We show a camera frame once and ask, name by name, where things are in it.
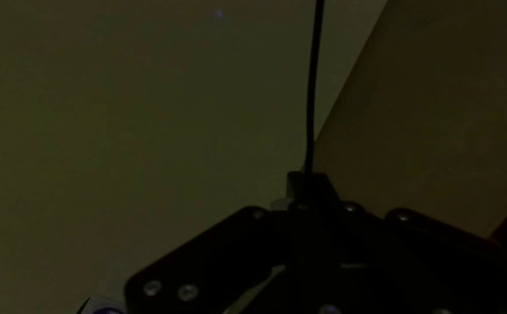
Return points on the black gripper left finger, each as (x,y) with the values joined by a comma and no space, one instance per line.
(206,267)

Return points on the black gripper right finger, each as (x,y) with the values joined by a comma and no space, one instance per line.
(415,267)

